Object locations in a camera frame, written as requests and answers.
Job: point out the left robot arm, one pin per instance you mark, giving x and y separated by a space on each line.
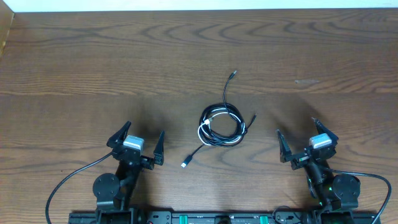
113 192

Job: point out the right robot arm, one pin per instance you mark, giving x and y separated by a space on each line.
336 194

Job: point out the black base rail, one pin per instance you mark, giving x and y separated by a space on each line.
165 217

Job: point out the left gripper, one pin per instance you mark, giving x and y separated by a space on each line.
117 142

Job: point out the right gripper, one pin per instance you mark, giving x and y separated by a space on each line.
285 152

